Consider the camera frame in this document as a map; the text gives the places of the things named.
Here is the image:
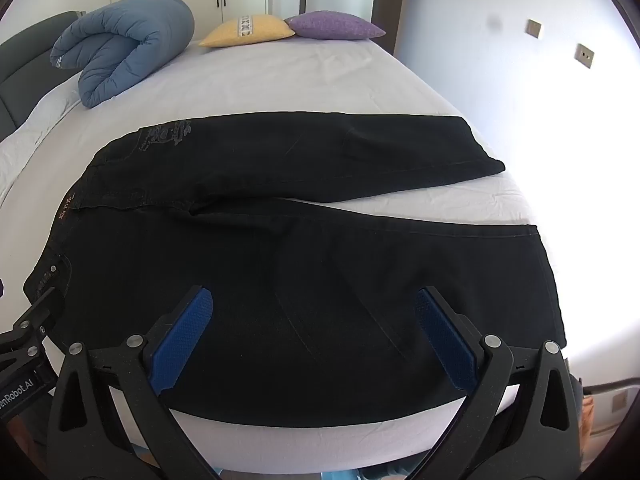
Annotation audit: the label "black pants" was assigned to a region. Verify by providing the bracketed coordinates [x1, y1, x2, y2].
[24, 111, 568, 418]

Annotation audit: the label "purple pillow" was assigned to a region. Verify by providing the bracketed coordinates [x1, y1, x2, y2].
[285, 10, 387, 41]

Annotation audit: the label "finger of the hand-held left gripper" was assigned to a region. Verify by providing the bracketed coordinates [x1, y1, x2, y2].
[0, 287, 66, 362]

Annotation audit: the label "grey headboard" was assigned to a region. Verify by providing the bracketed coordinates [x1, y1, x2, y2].
[0, 10, 88, 143]

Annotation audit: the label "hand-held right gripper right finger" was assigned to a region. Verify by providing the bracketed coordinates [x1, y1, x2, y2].
[415, 286, 583, 480]

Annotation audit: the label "rolled blue duvet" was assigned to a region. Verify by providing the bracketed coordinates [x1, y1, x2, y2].
[50, 0, 196, 110]

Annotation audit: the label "yellow pillow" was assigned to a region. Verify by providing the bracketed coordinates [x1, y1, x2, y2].
[199, 13, 297, 49]

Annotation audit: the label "bed with white sheet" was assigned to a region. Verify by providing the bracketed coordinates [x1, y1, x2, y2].
[0, 37, 576, 477]

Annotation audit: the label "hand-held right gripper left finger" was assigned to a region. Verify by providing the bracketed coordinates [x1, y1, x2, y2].
[50, 286, 236, 480]

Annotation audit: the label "white pillow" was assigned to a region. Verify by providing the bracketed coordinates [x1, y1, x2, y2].
[0, 79, 83, 206]

